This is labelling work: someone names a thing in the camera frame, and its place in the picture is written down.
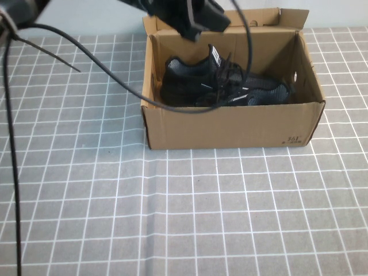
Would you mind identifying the black knit sneaker, tied laces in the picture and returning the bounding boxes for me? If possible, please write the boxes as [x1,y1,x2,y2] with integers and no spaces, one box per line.
[160,43,259,106]

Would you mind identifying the thin grey cable tie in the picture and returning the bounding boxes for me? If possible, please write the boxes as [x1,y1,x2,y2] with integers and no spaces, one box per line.
[17,36,82,72]

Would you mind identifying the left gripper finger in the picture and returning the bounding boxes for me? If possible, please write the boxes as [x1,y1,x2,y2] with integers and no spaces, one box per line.
[191,0,232,32]

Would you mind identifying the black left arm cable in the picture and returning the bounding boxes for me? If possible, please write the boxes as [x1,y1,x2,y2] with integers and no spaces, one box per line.
[3,31,23,276]

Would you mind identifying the brown cardboard shoe box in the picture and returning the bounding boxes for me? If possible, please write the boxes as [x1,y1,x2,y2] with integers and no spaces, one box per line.
[141,7,326,150]

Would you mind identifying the black knit sneaker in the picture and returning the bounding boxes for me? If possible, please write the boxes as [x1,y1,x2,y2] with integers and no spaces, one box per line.
[160,43,259,106]
[195,73,297,108]

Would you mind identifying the grey white-checked tablecloth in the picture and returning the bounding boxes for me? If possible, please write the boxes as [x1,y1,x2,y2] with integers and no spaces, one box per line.
[0,25,368,276]

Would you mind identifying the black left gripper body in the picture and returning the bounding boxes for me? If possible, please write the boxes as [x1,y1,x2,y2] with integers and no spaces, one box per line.
[119,0,202,43]

